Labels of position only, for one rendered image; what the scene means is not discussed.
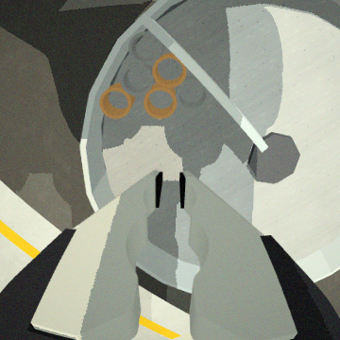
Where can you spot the grey metal sleeve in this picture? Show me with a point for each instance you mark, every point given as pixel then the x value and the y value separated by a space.
pixel 128 87
pixel 192 106
pixel 132 48

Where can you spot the bronze bushing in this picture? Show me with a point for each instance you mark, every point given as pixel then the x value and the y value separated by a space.
pixel 168 83
pixel 160 113
pixel 108 109

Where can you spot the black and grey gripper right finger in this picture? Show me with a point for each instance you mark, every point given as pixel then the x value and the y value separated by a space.
pixel 249 288

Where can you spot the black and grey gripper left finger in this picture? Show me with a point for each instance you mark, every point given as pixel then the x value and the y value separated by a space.
pixel 83 285

